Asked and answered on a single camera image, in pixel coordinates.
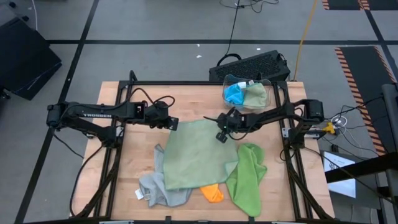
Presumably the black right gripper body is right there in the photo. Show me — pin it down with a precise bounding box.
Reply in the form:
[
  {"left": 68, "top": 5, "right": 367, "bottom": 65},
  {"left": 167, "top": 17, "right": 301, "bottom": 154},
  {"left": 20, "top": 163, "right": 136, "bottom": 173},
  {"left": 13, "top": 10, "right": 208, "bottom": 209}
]
[{"left": 216, "top": 107, "right": 247, "bottom": 144}]

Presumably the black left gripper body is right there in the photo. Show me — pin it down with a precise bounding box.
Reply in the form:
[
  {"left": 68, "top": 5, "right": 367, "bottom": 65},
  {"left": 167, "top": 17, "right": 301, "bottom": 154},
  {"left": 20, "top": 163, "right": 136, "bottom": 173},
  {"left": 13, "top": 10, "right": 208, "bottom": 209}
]
[{"left": 144, "top": 103, "right": 180, "bottom": 131}]

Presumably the blue microfiber towel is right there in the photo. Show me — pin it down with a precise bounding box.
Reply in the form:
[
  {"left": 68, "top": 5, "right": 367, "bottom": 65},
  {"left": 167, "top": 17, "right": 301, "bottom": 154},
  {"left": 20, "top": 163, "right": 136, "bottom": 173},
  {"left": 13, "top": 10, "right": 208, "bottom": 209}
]
[{"left": 223, "top": 83, "right": 246, "bottom": 108}]

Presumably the pale green teal-edged towel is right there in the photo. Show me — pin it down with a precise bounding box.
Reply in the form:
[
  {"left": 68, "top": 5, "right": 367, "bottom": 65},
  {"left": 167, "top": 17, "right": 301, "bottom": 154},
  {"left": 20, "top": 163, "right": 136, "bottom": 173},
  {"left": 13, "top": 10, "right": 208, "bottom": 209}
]
[{"left": 243, "top": 82, "right": 268, "bottom": 109}]

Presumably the sage green microfiber towel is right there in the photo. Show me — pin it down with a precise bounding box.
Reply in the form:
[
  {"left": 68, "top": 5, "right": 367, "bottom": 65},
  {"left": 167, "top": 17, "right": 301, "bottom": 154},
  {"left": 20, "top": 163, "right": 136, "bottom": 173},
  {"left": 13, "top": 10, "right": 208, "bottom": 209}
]
[{"left": 163, "top": 119, "right": 239, "bottom": 190}]

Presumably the orange microfiber towel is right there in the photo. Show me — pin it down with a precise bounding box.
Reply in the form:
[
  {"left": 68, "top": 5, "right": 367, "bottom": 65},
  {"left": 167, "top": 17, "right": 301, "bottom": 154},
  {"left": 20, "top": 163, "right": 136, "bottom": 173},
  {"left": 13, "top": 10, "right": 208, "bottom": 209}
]
[{"left": 200, "top": 183, "right": 224, "bottom": 203}]

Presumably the grey microfiber towel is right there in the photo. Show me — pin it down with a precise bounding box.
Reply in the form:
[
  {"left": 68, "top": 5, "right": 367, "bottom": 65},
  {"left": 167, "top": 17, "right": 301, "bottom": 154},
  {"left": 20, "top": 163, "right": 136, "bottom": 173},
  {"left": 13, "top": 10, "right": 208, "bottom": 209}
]
[{"left": 139, "top": 144, "right": 193, "bottom": 208}]

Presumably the bright green microfiber towel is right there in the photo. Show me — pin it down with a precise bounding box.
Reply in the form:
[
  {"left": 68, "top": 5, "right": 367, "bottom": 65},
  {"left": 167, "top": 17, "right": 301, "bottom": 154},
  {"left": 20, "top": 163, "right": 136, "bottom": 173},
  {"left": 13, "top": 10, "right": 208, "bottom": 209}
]
[{"left": 226, "top": 142, "right": 267, "bottom": 218}]

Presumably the clear plastic bin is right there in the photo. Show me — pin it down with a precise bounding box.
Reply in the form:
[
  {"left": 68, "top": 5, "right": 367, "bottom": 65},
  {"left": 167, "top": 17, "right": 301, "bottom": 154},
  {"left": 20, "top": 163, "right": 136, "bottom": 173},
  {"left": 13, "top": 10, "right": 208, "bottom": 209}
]
[{"left": 222, "top": 74, "right": 273, "bottom": 113}]

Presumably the black perforated box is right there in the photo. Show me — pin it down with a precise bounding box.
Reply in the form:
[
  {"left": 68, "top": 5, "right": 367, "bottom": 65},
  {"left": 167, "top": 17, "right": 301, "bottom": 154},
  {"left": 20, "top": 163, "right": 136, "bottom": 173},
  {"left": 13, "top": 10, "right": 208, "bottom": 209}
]
[{"left": 208, "top": 49, "right": 291, "bottom": 82}]

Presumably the black bar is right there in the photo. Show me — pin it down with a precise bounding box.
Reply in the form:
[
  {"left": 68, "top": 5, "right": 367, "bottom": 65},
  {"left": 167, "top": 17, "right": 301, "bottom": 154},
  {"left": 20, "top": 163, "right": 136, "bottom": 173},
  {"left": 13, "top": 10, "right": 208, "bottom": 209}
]
[{"left": 325, "top": 152, "right": 398, "bottom": 184}]

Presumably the black hazard-striped floor mat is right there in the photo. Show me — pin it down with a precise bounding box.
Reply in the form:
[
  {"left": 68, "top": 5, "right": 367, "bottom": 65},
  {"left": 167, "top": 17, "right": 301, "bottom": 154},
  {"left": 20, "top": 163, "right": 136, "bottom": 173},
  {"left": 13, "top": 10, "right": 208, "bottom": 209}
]
[
  {"left": 335, "top": 45, "right": 398, "bottom": 156},
  {"left": 322, "top": 0, "right": 398, "bottom": 11}
]

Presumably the black case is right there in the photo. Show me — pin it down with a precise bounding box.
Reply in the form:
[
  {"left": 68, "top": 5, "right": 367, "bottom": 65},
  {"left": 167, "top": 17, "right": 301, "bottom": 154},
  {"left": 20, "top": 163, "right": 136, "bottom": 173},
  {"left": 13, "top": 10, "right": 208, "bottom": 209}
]
[{"left": 0, "top": 17, "right": 62, "bottom": 101}]

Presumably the black metal table frame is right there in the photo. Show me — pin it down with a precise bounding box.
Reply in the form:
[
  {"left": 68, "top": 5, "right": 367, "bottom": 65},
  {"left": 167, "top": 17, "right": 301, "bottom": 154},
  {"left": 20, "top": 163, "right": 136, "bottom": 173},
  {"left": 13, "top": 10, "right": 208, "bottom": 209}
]
[{"left": 70, "top": 70, "right": 335, "bottom": 224}]

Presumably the black floor cable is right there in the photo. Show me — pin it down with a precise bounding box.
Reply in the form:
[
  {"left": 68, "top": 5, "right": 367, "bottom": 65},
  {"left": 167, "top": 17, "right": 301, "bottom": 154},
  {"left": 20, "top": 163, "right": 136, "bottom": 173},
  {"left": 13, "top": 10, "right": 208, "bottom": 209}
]
[{"left": 216, "top": 0, "right": 280, "bottom": 67}]

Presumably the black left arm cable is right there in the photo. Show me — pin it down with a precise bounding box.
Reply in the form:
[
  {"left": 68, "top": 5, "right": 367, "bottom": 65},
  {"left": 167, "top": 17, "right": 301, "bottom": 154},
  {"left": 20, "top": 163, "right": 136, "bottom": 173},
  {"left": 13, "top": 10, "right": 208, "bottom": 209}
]
[{"left": 52, "top": 133, "right": 105, "bottom": 216}]

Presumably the white cable bundle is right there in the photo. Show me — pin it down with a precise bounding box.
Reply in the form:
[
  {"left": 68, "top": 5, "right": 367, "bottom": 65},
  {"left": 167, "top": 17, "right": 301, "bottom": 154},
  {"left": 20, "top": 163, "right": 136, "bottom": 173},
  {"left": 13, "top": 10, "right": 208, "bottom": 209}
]
[{"left": 330, "top": 114, "right": 348, "bottom": 128}]

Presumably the yellow cable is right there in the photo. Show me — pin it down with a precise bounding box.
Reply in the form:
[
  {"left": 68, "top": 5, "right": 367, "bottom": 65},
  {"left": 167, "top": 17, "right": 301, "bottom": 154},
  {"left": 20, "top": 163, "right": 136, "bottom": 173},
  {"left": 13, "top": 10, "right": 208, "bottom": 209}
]
[{"left": 292, "top": 0, "right": 318, "bottom": 82}]

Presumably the black post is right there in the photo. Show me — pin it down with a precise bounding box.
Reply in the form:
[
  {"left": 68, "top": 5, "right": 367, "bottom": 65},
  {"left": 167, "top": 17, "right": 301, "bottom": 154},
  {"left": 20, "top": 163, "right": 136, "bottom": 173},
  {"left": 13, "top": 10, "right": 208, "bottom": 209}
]
[{"left": 381, "top": 83, "right": 398, "bottom": 224}]

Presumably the white floor cable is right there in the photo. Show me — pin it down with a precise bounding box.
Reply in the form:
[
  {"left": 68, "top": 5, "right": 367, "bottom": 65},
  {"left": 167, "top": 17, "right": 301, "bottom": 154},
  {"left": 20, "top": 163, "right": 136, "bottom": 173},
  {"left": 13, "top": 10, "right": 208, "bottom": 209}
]
[{"left": 30, "top": 0, "right": 39, "bottom": 31}]

